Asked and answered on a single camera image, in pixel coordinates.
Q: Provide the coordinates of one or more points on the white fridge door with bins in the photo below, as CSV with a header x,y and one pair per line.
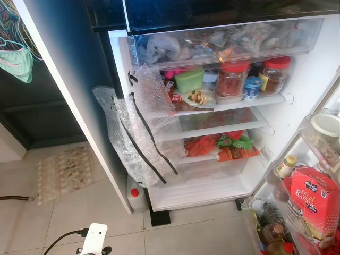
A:
x,y
308,154

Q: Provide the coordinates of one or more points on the black fridge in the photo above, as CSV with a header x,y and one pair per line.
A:
x,y
308,90

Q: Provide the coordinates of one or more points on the white-lidded round tub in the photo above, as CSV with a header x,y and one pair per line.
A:
x,y
325,124

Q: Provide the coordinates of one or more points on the gold-capped small bottle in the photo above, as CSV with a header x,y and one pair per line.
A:
x,y
284,169

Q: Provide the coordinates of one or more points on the red-lidded jar brown contents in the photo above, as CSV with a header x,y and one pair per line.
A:
x,y
276,77

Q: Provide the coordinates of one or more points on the red flour box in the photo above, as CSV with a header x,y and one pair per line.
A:
x,y
316,207

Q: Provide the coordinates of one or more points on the clear chiller drawer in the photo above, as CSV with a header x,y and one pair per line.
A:
x,y
313,40

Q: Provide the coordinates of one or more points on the blue and white cup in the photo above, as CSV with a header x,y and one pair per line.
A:
x,y
252,87

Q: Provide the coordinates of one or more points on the orange snack packet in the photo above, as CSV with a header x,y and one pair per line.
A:
x,y
239,154

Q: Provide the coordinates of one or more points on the green snack packet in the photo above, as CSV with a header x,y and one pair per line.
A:
x,y
236,142

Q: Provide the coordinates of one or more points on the dark bottle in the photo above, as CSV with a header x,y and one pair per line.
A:
x,y
272,213

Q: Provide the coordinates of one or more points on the red-lidded jar red contents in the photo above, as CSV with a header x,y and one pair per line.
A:
x,y
232,82

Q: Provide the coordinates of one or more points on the clear bag of food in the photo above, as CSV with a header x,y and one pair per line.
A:
x,y
260,37
210,45

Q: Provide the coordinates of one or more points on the amber brown bottle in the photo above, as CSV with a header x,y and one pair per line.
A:
x,y
273,236

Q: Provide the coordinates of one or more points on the red-capped bottle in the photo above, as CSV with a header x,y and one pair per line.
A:
x,y
288,247

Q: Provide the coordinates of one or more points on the red snack packet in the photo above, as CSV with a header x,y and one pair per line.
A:
x,y
202,147

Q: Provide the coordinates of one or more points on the white crisper drawer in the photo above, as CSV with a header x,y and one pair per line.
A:
x,y
212,186

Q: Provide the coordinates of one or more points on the white plate with snacks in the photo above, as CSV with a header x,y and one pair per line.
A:
x,y
199,98

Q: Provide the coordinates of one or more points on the light green container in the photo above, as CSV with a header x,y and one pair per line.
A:
x,y
189,81

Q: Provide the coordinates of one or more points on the red soft-label packet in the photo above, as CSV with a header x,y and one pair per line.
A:
x,y
178,101

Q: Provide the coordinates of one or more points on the pink-capped bottle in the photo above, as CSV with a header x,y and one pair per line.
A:
x,y
170,79

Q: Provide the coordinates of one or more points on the white plastic bag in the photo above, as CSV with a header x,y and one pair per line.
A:
x,y
162,48

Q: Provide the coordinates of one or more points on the red-capped white jug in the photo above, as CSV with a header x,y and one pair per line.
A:
x,y
137,199

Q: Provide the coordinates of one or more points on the clear bubble wrap sheet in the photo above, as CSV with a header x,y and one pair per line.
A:
x,y
125,151

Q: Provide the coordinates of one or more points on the beige patterned floor mat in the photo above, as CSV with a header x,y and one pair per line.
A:
x,y
66,172

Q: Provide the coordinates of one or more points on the white side panel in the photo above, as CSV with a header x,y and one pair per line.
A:
x,y
74,42

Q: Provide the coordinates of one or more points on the black cabinet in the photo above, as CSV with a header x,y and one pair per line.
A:
x,y
42,117

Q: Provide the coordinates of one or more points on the white low cabinet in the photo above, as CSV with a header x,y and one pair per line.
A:
x,y
10,146

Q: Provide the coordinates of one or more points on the mint green cloth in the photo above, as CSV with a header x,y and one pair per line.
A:
x,y
16,64

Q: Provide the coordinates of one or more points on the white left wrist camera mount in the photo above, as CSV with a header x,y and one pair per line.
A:
x,y
94,239

